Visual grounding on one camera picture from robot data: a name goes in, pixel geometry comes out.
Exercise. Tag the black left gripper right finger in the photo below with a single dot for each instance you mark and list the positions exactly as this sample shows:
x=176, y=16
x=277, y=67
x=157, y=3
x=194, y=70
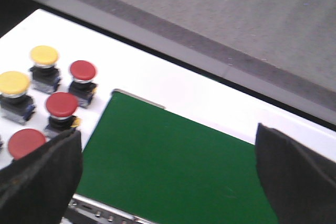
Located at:
x=298, y=182

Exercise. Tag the yellow mushroom push button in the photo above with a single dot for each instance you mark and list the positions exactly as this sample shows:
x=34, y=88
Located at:
x=16, y=105
x=44, y=73

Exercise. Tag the red mushroom push button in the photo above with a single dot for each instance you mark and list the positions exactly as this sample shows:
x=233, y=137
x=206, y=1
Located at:
x=82, y=86
x=61, y=107
x=24, y=142

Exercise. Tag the aluminium conveyor frame rail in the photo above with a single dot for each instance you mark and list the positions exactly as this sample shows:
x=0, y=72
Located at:
x=105, y=208

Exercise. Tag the grey speckled stone slab left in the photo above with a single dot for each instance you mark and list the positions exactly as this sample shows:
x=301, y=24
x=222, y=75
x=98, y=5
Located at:
x=288, y=43

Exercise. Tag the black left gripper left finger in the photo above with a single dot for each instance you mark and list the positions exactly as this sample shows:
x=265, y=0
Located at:
x=38, y=187

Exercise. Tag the green conveyor belt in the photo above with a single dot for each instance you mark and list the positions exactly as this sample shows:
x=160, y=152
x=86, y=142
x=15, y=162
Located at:
x=168, y=169

